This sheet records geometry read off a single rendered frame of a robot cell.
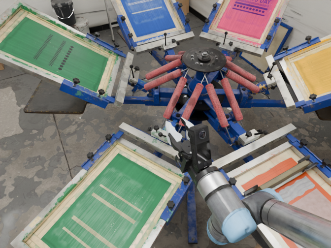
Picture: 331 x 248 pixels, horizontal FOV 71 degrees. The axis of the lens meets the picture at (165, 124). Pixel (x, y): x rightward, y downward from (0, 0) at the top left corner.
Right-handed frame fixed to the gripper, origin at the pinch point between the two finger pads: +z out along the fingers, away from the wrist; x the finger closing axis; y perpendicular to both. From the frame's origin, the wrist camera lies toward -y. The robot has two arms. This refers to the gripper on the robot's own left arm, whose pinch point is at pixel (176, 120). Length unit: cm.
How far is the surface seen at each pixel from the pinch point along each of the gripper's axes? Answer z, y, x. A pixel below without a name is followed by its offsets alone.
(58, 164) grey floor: 127, 176, -51
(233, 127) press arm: 28, 55, 67
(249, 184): -6, 65, 57
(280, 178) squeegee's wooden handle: -13, 53, 67
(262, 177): -6, 64, 66
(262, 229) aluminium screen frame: -29, 63, 45
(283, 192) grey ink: -18, 63, 71
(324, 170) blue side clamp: -19, 55, 99
